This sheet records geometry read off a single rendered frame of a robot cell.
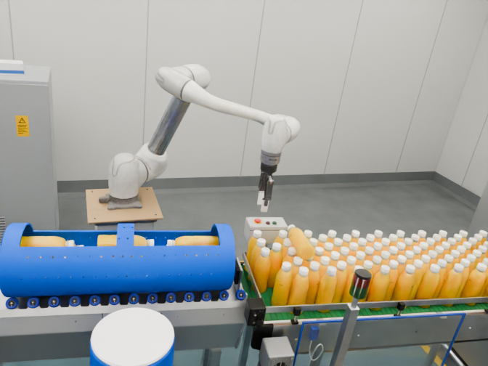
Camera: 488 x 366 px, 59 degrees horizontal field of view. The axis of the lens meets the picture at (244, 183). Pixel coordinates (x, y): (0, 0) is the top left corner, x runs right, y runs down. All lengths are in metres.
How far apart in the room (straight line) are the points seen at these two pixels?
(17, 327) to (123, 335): 0.50
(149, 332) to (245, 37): 3.56
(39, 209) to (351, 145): 3.76
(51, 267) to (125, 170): 0.76
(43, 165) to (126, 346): 2.00
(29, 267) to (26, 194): 1.71
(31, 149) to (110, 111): 1.41
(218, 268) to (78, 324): 0.60
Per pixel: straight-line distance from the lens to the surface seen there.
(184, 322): 1.93
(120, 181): 2.34
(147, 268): 1.74
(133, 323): 1.65
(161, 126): 2.34
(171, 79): 2.05
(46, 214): 3.51
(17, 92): 3.18
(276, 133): 1.83
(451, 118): 6.58
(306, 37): 4.95
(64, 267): 1.75
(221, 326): 1.97
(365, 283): 1.69
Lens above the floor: 2.16
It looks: 24 degrees down
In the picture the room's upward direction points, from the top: 8 degrees clockwise
